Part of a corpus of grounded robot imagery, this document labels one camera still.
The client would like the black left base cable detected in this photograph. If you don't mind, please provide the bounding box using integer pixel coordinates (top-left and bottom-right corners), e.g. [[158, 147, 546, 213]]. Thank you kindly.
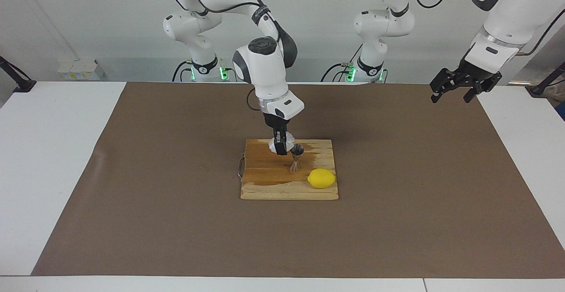
[[320, 62, 354, 83]]

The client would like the white wall socket box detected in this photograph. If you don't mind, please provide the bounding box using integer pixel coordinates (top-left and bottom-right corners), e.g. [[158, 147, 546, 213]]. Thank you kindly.
[[57, 58, 105, 81]]

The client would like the steel double jigger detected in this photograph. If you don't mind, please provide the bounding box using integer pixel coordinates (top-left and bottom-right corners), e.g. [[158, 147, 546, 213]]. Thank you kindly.
[[289, 144, 305, 172]]

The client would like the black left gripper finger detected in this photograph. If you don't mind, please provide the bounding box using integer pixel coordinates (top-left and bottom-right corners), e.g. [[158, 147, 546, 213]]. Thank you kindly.
[[430, 68, 457, 104], [463, 79, 486, 104]]

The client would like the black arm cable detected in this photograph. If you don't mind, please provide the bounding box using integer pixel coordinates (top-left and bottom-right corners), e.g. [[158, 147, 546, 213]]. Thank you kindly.
[[406, 0, 565, 56], [161, 0, 267, 112]]

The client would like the small clear frosted cup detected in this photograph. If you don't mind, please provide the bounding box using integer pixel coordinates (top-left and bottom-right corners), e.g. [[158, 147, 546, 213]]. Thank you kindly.
[[268, 135, 295, 153]]

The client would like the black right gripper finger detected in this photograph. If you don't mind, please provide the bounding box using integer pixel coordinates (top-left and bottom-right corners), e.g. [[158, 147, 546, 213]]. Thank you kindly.
[[274, 128, 289, 156]]

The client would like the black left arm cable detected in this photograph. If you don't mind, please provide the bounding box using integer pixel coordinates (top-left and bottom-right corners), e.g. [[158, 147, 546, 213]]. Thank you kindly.
[[406, 0, 565, 56]]

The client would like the wooden cutting board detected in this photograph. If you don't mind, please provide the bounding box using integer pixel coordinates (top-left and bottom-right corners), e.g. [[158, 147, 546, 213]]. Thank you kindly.
[[237, 139, 339, 201]]

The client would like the black right base cable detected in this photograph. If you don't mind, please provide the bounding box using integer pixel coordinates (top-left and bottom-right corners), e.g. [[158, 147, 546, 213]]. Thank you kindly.
[[171, 60, 194, 83]]

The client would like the yellow lemon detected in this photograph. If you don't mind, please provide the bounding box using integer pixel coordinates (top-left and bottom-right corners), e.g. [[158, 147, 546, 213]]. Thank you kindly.
[[307, 168, 337, 189]]

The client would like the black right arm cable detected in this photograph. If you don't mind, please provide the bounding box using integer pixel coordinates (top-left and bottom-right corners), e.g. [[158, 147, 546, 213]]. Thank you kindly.
[[161, 0, 267, 112]]

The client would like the black base cable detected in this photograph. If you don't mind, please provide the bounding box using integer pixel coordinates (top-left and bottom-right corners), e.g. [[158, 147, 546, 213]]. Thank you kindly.
[[171, 60, 194, 83], [320, 62, 354, 83]]

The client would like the brown paper table mat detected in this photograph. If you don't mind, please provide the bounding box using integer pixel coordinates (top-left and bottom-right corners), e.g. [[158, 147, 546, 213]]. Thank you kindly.
[[31, 82, 565, 279]]

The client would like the black clamp stand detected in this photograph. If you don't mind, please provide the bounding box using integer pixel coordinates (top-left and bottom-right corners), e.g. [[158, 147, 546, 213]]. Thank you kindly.
[[525, 62, 565, 97], [0, 56, 37, 93]]

